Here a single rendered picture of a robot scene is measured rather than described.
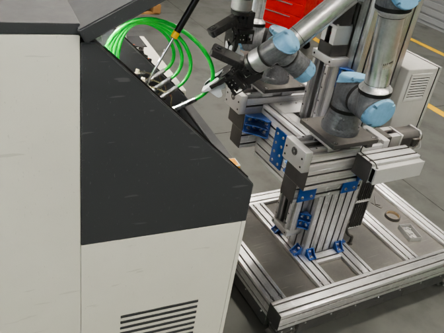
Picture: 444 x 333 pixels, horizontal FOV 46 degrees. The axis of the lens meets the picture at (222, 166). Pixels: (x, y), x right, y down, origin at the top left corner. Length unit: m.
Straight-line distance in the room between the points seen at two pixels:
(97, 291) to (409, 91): 1.52
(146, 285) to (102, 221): 0.35
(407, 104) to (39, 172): 1.60
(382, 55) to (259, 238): 1.30
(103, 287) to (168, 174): 0.48
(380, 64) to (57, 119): 1.04
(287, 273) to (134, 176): 1.21
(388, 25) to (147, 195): 0.93
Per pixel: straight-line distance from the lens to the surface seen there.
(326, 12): 1.79
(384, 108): 1.87
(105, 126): 1.47
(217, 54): 1.66
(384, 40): 1.79
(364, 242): 2.94
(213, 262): 1.94
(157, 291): 1.94
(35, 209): 1.58
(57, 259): 1.72
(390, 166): 2.12
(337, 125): 2.01
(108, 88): 1.42
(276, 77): 2.36
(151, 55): 2.66
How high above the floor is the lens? 1.91
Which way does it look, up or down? 31 degrees down
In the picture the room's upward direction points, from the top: 9 degrees clockwise
